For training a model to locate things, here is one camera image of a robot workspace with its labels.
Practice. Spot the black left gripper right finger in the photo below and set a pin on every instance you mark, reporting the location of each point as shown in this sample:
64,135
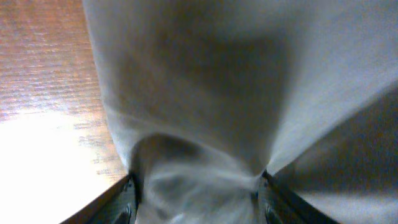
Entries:
279,205

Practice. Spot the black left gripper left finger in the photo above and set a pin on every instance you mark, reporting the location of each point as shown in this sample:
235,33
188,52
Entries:
117,205

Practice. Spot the grey shorts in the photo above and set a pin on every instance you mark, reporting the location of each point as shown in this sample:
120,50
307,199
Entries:
202,97

